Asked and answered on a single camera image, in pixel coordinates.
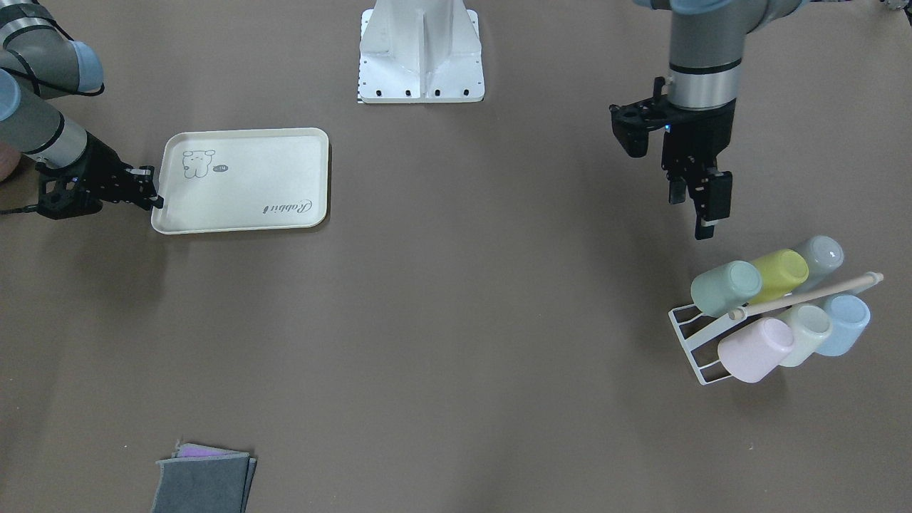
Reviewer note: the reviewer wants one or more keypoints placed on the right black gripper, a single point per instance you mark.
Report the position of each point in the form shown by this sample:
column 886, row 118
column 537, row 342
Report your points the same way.
column 97, row 168

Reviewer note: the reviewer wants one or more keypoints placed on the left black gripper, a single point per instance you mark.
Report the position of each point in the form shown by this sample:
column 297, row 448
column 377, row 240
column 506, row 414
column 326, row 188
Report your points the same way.
column 702, row 135

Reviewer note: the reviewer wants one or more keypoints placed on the cream rabbit tray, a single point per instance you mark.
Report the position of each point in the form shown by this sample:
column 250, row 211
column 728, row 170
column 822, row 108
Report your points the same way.
column 243, row 180

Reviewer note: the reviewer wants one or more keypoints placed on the mint green cup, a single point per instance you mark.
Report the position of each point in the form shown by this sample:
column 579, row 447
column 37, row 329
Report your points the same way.
column 726, row 287

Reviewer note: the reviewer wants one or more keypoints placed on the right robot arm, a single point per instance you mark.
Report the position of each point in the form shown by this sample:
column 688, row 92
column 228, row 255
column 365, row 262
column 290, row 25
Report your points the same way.
column 40, row 61

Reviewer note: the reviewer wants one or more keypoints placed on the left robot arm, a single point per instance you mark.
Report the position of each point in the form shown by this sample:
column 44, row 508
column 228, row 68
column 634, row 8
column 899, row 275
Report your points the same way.
column 694, row 104

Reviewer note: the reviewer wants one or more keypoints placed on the yellow cup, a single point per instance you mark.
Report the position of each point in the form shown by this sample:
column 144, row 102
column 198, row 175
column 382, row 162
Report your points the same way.
column 781, row 272

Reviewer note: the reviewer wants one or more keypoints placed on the grey cup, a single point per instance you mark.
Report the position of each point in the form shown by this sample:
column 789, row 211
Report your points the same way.
column 823, row 256

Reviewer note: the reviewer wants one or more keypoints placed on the pink cup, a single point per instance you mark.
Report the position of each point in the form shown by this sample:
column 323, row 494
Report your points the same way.
column 753, row 352

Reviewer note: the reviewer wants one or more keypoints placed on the white cup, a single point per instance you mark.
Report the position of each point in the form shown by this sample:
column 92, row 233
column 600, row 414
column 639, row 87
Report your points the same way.
column 811, row 327

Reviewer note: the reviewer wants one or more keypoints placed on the light blue cup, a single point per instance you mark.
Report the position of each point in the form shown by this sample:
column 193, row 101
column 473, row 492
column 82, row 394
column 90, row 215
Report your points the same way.
column 850, row 317

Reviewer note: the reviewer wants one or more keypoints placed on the pink ice bowl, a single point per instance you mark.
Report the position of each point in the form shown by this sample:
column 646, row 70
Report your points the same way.
column 9, row 161

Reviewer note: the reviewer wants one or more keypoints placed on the purple cloth under grey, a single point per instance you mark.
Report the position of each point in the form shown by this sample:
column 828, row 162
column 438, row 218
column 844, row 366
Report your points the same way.
column 189, row 450

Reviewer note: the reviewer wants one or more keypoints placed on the grey folded cloth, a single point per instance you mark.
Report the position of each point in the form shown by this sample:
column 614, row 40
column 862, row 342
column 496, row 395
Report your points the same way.
column 204, row 484

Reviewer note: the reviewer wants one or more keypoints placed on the white wire cup rack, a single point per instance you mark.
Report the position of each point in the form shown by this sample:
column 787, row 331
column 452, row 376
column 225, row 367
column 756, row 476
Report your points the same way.
column 700, row 334

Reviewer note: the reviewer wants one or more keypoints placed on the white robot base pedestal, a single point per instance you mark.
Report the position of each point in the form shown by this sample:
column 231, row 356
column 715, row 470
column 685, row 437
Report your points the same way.
column 420, row 52

